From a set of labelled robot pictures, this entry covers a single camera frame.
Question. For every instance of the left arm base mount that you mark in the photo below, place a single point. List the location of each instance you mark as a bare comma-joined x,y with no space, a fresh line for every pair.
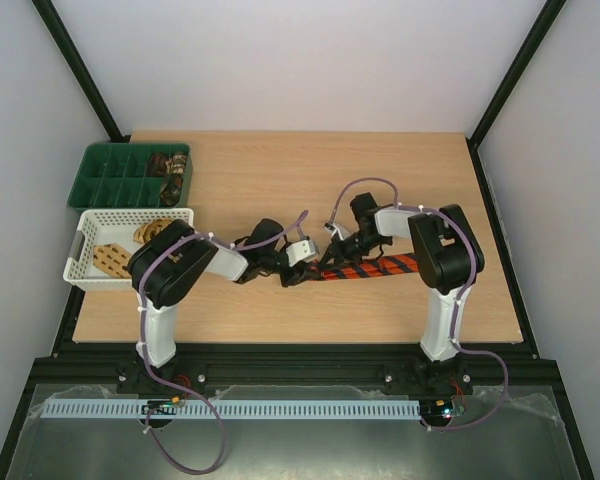
133,377

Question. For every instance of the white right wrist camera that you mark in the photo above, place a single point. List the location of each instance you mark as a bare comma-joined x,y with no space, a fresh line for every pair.
337,231

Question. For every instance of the tan ringed tie in basket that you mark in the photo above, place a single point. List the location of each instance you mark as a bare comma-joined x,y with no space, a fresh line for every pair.
146,232

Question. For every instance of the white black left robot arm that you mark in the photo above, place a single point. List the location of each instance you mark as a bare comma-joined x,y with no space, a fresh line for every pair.
166,267

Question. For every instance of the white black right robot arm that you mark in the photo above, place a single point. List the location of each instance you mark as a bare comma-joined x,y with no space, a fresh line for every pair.
447,255

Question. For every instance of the left black frame post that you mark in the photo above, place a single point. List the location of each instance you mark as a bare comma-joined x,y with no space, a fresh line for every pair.
69,51

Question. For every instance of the right black frame post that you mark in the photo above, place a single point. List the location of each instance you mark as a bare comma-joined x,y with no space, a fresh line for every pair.
532,41

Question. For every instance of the green divided storage tray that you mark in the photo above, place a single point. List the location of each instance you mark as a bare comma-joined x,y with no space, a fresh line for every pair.
113,175

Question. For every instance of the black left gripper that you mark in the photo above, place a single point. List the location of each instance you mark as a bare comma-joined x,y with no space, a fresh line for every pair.
296,274

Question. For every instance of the light blue slotted cable duct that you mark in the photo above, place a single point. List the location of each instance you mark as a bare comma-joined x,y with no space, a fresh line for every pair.
233,409

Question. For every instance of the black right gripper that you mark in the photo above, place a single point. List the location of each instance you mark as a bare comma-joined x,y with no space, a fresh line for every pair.
341,248

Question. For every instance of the rolled brown patterned tie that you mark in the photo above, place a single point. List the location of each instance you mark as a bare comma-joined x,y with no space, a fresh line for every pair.
158,165

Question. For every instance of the black frame post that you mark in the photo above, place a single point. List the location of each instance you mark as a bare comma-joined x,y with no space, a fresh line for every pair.
69,51
532,41

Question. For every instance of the black aluminium frame rail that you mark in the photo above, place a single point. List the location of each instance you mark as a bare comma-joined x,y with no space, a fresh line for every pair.
359,366

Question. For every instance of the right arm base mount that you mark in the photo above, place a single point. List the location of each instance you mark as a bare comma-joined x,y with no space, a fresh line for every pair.
415,376

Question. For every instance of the rolled beige patterned tie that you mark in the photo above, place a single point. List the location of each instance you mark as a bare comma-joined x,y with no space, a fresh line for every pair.
176,165

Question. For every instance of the tan patterned tie in basket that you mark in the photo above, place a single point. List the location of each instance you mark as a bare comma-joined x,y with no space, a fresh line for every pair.
112,259

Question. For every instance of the orange navy striped tie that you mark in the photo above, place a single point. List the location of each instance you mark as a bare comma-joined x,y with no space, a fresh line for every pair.
387,265

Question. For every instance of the white perforated plastic basket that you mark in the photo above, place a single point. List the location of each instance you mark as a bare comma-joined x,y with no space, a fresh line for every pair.
110,226

